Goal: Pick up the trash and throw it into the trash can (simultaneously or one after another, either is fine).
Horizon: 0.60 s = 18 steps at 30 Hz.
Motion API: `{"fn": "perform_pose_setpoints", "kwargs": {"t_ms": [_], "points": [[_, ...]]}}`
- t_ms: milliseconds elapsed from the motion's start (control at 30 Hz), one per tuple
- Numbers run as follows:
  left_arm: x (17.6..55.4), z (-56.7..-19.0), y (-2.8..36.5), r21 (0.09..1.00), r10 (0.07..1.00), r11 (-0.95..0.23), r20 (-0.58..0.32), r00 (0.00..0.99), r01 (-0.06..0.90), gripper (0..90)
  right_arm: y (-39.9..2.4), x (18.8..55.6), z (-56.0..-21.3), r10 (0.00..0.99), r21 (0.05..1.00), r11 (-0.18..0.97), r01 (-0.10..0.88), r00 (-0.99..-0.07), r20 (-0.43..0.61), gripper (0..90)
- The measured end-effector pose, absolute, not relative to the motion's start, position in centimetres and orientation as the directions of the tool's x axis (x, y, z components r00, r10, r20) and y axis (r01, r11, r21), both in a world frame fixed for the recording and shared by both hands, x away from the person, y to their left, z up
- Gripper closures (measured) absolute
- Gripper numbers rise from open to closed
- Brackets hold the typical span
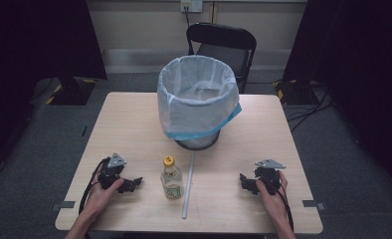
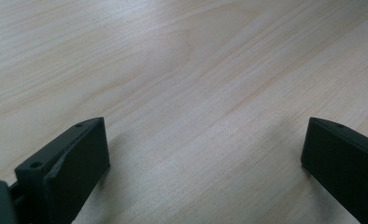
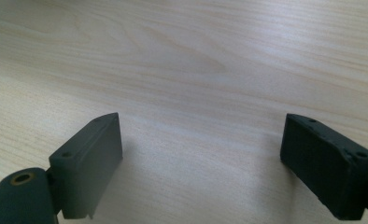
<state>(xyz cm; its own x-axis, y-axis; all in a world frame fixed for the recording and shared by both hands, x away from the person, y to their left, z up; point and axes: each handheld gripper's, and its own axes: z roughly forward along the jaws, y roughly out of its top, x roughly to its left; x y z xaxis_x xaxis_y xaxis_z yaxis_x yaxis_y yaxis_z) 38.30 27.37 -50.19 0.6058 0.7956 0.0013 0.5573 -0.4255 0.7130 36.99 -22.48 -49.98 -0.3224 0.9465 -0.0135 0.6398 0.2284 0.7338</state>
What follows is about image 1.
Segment person's right hand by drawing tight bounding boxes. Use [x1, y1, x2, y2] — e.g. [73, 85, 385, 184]
[255, 170, 291, 222]

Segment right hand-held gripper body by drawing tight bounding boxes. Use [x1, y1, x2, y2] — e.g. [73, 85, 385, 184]
[253, 158, 287, 196]

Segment white drinking straw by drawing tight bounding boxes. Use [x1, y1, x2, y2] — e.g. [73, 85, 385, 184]
[181, 150, 197, 220]

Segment clear bottle with yellow cap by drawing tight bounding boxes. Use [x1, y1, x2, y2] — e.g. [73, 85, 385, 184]
[159, 154, 185, 201]

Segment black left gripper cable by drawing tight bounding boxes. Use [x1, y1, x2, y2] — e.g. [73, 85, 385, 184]
[78, 158, 109, 215]

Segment black floor cables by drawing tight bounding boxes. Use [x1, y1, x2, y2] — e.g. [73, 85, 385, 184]
[283, 82, 335, 133]

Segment dark curtain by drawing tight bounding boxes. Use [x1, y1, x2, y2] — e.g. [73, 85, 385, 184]
[282, 0, 392, 197]
[0, 0, 108, 180]

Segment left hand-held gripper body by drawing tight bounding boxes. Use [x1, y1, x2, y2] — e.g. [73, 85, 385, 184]
[98, 152, 127, 191]

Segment white wall socket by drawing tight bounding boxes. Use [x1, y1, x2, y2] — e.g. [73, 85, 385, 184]
[179, 0, 204, 14]

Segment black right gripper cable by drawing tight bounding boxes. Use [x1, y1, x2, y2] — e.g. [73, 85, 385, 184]
[277, 183, 295, 233]

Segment black stand base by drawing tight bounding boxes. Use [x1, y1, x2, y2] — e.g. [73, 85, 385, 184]
[45, 75, 98, 107]
[273, 79, 318, 107]

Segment person's left hand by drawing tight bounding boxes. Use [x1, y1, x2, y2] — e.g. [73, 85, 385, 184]
[84, 164, 125, 218]

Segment trash bin with plastic liner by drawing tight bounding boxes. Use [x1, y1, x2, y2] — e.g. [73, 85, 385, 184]
[156, 54, 243, 141]

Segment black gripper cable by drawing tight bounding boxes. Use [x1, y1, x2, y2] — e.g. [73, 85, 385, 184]
[277, 183, 295, 233]
[78, 158, 109, 215]

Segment black folding chair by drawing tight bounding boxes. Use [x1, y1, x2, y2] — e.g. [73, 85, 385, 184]
[185, 22, 258, 95]

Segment black power cable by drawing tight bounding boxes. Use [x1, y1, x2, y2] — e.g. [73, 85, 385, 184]
[183, 5, 194, 29]

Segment grey tape piece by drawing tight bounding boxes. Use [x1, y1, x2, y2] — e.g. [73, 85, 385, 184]
[50, 200, 77, 212]
[301, 199, 326, 211]

